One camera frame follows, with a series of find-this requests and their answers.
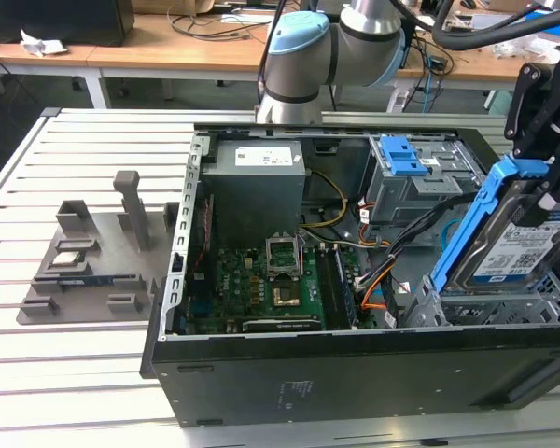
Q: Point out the blue plastic cage latch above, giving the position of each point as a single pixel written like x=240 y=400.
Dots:
x=401 y=158

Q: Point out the wooden desk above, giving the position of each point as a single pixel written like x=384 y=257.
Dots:
x=168 y=51

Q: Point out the grey optical drive cage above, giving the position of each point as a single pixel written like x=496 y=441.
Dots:
x=401 y=200

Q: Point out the crumpled white paper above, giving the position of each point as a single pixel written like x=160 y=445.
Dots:
x=42 y=44

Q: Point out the large black box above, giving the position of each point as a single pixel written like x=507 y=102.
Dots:
x=56 y=21

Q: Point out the silver CPU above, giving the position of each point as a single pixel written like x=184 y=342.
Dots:
x=67 y=259

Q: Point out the blue cardboard box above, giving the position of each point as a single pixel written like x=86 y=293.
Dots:
x=536 y=11

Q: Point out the grey metal disk bay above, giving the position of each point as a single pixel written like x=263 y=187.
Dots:
x=424 y=303

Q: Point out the grey parts rack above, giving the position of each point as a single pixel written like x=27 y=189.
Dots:
x=98 y=252

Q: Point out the white power strip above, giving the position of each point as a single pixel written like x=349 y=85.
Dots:
x=398 y=100

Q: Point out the hard disk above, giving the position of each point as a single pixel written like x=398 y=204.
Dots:
x=508 y=242

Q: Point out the black graphics card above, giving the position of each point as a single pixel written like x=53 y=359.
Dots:
x=280 y=325

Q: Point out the clear plastic bags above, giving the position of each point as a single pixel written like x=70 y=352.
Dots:
x=518 y=49

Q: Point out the installed RAM stick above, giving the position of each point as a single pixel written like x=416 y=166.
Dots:
x=346 y=289

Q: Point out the black PC case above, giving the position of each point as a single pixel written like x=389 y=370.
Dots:
x=354 y=378

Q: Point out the CPU socket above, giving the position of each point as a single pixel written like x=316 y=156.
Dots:
x=285 y=297

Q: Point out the grey power supply unit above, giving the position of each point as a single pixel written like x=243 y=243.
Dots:
x=252 y=196

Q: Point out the green motherboard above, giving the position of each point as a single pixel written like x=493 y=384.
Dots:
x=235 y=280

